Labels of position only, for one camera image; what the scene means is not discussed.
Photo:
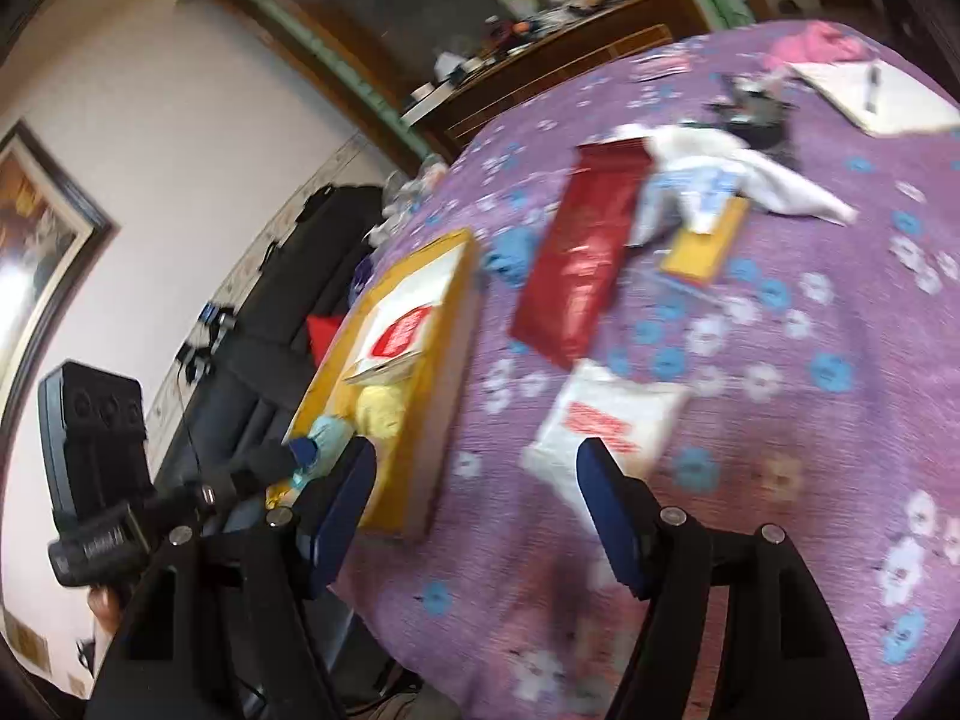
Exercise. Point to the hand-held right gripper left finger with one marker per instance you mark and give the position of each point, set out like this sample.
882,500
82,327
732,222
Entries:
343,517

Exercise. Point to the clear plastic bags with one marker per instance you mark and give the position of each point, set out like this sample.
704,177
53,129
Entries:
409,191

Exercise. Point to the black wall chargers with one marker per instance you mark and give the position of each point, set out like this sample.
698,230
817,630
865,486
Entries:
210,330

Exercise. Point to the black electric motor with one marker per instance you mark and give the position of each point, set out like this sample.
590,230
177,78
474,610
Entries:
754,116

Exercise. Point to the white plastic packet red print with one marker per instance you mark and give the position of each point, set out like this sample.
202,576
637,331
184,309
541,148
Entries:
607,420

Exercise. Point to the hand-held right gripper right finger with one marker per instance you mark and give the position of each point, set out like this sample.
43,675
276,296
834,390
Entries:
609,521

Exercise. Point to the red and white packet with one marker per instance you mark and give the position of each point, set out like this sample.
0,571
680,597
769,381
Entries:
401,331

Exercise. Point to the blue and white packet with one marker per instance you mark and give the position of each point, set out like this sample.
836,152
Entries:
675,199

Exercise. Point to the pink face mask pack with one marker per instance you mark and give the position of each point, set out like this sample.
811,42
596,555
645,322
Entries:
660,67

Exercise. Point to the dark red flat packet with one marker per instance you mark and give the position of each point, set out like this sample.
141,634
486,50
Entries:
581,255

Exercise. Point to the lined paper notebook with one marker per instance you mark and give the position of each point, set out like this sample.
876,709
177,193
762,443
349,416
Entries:
892,101

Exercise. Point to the cluttered wooden counter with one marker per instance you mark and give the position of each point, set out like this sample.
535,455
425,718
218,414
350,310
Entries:
375,15

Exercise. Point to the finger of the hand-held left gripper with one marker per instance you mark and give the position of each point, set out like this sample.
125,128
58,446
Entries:
266,461

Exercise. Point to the yellow soft cloth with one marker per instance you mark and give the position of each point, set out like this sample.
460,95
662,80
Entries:
381,411

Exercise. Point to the red cushion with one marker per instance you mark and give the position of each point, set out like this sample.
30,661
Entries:
322,341

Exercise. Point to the yellow cardboard box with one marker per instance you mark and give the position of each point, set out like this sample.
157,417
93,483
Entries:
442,360

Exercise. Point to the pink fluffy cloth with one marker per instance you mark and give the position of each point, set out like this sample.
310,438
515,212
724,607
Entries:
814,43

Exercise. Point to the person's left hand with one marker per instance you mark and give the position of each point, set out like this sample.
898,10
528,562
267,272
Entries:
105,609

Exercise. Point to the framed wall picture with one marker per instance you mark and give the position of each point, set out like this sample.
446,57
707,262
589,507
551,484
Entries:
37,255

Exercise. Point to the light blue soft cloth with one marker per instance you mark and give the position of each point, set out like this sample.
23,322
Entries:
328,441

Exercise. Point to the white cloth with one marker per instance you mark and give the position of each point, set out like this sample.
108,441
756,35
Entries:
750,165

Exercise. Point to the purple floral tablecloth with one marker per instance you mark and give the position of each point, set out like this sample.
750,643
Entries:
787,420

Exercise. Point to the black pen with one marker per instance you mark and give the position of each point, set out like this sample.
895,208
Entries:
871,86

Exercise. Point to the black sofa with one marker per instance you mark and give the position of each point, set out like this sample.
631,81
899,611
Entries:
300,277

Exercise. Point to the yellow flat packet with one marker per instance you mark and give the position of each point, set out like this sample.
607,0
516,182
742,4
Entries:
709,244

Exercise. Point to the white plastic jug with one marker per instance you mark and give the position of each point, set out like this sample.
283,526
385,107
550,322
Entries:
517,0

